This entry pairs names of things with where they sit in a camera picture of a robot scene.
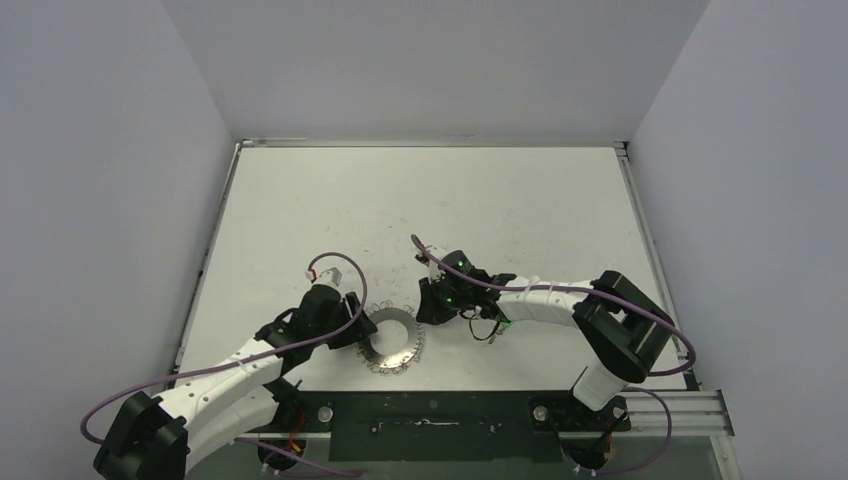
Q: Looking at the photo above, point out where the key with green tag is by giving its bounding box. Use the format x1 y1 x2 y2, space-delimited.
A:
486 321 512 344

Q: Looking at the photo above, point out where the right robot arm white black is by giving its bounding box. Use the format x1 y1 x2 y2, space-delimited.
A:
415 249 676 429

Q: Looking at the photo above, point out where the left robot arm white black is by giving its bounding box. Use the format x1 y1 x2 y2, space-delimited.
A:
93 284 363 479

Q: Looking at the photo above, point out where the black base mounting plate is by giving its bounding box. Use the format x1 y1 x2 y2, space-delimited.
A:
257 390 631 462

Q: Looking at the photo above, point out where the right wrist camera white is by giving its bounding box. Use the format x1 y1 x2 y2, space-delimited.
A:
428 260 444 282

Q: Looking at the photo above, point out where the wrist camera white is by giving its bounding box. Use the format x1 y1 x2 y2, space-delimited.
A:
305 267 343 289
428 260 444 282

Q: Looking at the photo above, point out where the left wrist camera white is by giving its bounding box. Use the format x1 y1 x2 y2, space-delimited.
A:
305 267 343 289

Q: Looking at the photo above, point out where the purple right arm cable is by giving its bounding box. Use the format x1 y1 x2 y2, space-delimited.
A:
409 233 698 477

